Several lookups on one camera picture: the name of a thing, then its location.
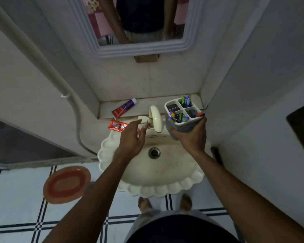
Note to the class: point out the person's right hand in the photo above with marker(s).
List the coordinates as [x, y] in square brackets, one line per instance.
[193, 139]

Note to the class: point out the person's left hand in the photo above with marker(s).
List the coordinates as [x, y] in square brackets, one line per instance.
[129, 141]

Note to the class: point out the person's right thumb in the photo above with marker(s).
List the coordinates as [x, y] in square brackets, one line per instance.
[176, 134]

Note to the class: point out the person's left thumb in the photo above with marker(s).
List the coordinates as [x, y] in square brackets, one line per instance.
[143, 132]

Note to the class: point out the white grey toothbrush holder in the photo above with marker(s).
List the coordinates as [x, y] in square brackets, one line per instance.
[178, 127]

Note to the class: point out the person's left forearm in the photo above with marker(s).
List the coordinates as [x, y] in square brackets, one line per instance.
[91, 199]

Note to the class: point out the person's right forearm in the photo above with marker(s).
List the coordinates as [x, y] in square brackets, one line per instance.
[243, 199]

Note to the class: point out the green blue toothbrush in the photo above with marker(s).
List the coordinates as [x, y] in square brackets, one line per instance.
[184, 119]

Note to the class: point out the white plastic tap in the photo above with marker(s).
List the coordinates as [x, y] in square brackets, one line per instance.
[155, 118]

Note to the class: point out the purple yellow toothbrush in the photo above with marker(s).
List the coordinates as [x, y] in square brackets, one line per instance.
[171, 115]

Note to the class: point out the metal basin drain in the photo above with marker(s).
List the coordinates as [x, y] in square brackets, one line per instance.
[154, 152]

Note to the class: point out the flat red toothpaste tube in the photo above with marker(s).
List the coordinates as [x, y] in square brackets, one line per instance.
[117, 126]

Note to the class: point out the red tipped black stick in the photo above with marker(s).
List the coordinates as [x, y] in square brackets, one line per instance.
[200, 114]

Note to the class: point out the red purple toothpaste tube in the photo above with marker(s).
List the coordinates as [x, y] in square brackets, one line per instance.
[123, 108]

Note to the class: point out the green purple toothbrush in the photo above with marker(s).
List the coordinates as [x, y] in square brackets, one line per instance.
[183, 100]

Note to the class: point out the white scalloped wash basin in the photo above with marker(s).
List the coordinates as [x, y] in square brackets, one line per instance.
[164, 172]

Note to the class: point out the person's right foot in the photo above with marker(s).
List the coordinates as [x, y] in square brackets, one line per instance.
[186, 202]

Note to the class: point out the person's foot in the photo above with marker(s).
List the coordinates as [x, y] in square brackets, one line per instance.
[186, 202]
[144, 204]

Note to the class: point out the person's left foot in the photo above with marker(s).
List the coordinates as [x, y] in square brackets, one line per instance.
[144, 204]

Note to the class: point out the wooden block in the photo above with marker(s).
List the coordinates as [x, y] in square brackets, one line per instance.
[146, 58]

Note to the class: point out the white pipe clip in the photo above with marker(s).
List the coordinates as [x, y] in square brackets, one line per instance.
[65, 95]

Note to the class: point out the oval orange red floor mat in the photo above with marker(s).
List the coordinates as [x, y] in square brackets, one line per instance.
[66, 185]

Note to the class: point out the dark shirt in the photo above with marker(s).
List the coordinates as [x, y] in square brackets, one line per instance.
[182, 230]

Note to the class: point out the grey door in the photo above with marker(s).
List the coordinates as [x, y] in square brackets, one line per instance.
[22, 141]

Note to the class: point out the white framed wall mirror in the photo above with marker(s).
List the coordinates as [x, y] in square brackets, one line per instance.
[139, 22]

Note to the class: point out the grey wall pipe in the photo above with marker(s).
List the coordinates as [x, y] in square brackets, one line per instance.
[38, 60]

